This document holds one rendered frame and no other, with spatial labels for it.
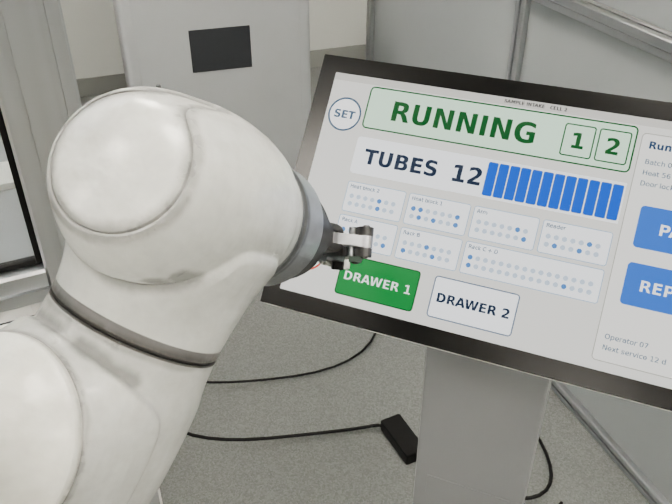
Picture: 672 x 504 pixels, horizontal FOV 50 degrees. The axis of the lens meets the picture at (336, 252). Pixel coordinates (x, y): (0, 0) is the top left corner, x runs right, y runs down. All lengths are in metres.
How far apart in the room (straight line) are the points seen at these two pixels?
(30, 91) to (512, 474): 0.78
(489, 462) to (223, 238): 0.77
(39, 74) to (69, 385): 0.51
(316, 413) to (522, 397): 1.15
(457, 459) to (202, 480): 0.98
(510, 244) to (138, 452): 0.51
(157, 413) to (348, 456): 1.57
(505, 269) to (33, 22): 0.55
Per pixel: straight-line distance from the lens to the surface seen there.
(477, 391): 0.98
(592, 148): 0.82
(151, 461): 0.42
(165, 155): 0.33
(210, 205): 0.34
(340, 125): 0.87
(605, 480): 2.02
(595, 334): 0.79
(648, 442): 1.96
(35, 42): 0.82
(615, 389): 0.80
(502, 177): 0.82
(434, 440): 1.07
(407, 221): 0.82
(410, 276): 0.81
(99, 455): 0.38
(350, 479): 1.91
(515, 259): 0.80
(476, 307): 0.80
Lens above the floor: 1.49
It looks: 34 degrees down
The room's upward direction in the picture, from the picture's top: straight up
